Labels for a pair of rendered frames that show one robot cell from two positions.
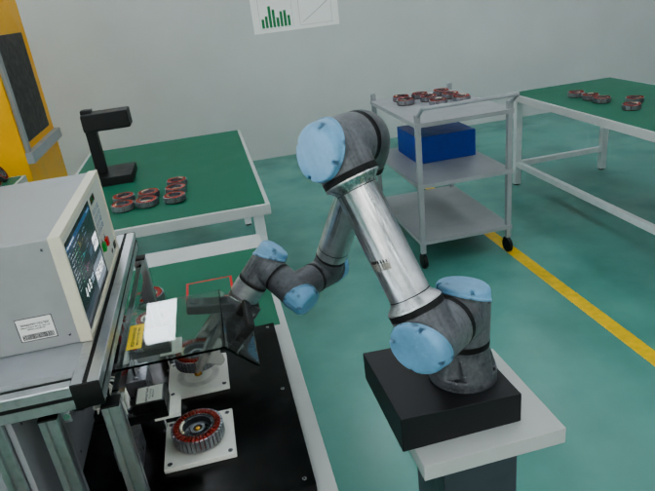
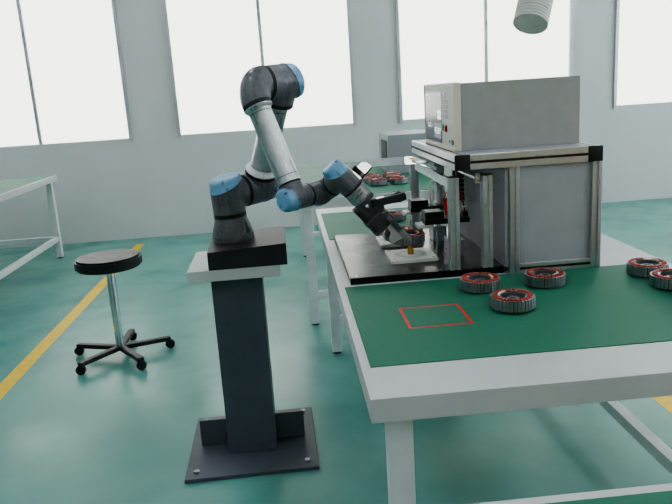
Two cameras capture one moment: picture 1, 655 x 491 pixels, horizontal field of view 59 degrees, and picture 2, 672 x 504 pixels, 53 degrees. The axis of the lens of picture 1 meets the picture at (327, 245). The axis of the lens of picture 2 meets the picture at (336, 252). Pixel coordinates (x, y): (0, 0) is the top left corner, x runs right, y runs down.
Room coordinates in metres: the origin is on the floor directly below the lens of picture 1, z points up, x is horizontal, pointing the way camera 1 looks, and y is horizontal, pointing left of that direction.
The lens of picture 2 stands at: (3.44, 0.36, 1.31)
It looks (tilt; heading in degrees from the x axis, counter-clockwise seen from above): 13 degrees down; 186
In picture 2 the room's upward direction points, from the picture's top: 4 degrees counter-clockwise
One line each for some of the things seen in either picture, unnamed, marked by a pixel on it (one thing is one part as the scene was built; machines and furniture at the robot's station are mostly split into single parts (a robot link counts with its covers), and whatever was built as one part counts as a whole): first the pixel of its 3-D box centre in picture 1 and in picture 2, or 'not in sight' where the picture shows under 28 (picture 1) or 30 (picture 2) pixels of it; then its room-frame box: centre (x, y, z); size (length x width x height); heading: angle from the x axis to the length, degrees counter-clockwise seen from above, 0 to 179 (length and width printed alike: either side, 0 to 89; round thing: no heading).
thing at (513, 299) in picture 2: (147, 297); (512, 300); (1.75, 0.62, 0.77); 0.11 x 0.11 x 0.04
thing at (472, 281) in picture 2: not in sight; (480, 282); (1.58, 0.56, 0.77); 0.11 x 0.11 x 0.04
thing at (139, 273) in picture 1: (131, 322); (430, 173); (1.12, 0.45, 1.03); 0.62 x 0.01 x 0.03; 10
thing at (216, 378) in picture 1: (198, 375); (410, 255); (1.26, 0.37, 0.78); 0.15 x 0.15 x 0.01; 10
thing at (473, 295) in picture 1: (461, 309); (228, 193); (1.08, -0.27, 0.99); 0.13 x 0.12 x 0.14; 139
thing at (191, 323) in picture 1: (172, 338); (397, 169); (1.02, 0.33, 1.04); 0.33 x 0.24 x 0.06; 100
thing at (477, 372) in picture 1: (462, 355); (231, 225); (1.08, -0.27, 0.87); 0.15 x 0.15 x 0.10
